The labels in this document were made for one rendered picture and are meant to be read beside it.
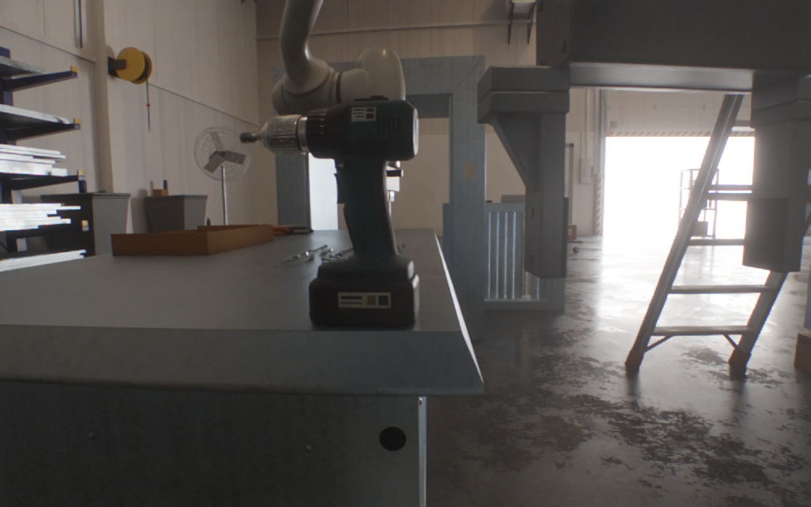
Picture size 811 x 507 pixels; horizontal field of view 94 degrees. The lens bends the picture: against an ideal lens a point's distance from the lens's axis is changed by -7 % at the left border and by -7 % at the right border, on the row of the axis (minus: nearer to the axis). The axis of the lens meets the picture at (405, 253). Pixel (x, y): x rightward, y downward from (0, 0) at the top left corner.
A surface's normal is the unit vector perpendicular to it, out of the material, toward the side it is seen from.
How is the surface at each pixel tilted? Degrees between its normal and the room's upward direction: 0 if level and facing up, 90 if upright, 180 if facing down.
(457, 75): 90
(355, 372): 67
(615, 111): 90
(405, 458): 90
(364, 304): 90
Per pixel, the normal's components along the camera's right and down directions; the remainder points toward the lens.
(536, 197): -1.00, 0.02
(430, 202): -0.11, 0.12
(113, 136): 0.99, 0.00
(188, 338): -0.05, -0.27
